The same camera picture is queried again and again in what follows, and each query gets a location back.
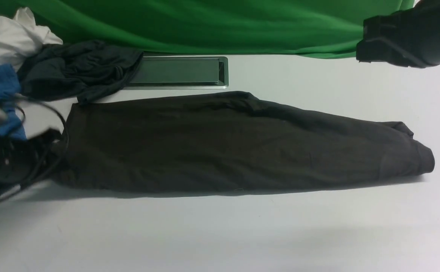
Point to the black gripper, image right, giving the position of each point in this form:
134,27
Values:
409,38

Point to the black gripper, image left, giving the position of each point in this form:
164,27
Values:
23,163

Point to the dark gray long-sleeve top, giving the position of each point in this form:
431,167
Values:
231,142

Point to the blue crumpled garment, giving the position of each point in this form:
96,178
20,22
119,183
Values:
9,87

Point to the green backdrop cloth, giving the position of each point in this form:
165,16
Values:
323,29

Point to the dark teal crumpled garment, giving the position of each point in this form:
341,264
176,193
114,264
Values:
89,71

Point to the white crumpled garment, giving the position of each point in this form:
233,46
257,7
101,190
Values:
21,38

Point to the metal table cable hatch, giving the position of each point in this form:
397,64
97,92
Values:
181,73

